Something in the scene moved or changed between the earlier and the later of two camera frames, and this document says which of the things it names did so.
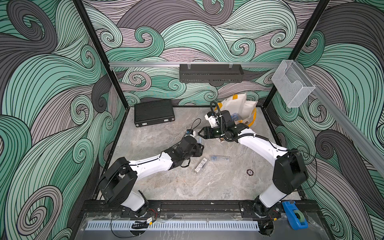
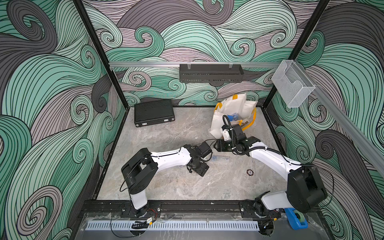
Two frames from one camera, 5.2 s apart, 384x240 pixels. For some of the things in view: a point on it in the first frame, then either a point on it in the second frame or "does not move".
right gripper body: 216,132 -> 225,146
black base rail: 235,209 does not move
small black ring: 249,172 does not move
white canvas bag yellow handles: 242,111 does not move
